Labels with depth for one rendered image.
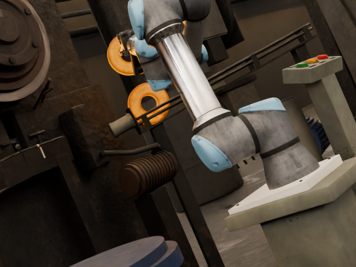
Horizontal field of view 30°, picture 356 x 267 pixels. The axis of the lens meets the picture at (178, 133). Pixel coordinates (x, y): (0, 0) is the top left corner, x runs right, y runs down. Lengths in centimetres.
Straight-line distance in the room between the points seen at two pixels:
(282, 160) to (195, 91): 29
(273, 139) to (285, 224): 22
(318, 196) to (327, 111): 70
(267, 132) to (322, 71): 58
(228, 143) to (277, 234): 28
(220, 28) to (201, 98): 868
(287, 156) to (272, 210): 16
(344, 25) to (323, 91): 230
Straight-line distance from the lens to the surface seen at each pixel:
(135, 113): 246
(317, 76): 225
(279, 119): 176
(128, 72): 245
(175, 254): 88
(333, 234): 172
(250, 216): 173
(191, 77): 177
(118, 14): 660
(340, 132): 229
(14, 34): 228
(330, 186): 163
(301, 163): 176
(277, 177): 176
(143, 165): 234
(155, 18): 180
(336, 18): 459
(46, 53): 245
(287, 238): 178
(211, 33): 1025
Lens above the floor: 55
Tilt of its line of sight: level
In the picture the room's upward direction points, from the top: 23 degrees counter-clockwise
